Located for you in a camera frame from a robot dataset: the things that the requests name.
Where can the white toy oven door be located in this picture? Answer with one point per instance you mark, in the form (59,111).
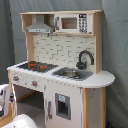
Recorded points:
(4,99)

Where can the wooden toy kitchen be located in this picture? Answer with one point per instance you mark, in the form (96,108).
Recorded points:
(62,49)

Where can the grey toy sink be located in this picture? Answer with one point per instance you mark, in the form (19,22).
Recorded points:
(73,74)

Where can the black toy faucet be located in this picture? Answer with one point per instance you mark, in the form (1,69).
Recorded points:
(82,63)

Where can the black toy stovetop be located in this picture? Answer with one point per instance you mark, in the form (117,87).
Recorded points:
(38,66)

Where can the right stove knob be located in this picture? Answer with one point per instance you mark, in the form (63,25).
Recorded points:
(34,83)

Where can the stove knob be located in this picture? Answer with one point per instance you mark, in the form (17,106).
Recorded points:
(34,83)
(16,78)

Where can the white cabinet door with dispenser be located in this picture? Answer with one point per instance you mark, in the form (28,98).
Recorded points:
(63,106)

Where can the toy microwave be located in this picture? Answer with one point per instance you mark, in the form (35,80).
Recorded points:
(73,23)

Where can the grey range hood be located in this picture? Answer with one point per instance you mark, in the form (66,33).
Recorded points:
(40,26)

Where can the left stove knob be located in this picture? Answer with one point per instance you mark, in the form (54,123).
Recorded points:
(16,78)

